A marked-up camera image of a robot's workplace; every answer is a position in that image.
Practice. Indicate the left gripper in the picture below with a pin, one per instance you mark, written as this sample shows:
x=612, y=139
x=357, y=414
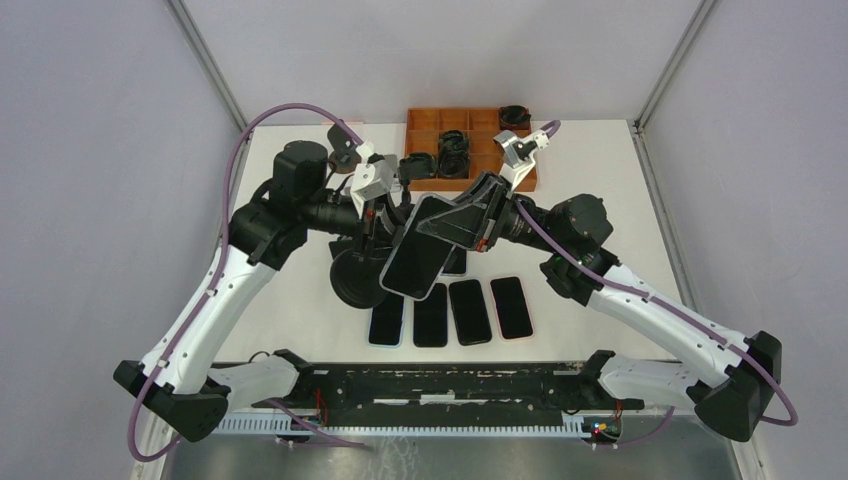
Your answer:
x=380, y=228

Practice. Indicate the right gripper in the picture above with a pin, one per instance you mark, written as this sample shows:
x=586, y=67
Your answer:
x=476, y=218

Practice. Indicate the black round phone stand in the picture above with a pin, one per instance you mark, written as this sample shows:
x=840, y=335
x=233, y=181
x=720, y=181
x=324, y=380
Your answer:
x=416, y=166

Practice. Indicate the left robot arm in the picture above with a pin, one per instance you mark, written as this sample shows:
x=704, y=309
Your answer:
x=177, y=380

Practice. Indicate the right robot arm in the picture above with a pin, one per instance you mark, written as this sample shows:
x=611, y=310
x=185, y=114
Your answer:
x=579, y=268

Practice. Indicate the brown base phone stand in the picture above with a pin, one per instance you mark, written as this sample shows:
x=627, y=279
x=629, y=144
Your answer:
x=343, y=156

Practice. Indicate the blue case phone on table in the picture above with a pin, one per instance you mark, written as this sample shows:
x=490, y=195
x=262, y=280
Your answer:
x=386, y=322

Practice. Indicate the orange compartment tray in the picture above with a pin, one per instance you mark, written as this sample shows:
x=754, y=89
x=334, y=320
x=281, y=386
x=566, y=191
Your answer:
x=425, y=126

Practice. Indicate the black round object in tray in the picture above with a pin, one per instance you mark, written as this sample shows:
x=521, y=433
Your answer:
x=514, y=117

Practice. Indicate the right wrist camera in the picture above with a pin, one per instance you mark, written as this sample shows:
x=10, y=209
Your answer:
x=519, y=154

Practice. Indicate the aluminium frame rail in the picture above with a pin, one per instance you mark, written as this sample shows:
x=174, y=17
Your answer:
x=672, y=384

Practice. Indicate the white slotted cable duct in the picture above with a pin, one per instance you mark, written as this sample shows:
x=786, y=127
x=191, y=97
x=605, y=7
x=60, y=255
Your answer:
x=279, y=424

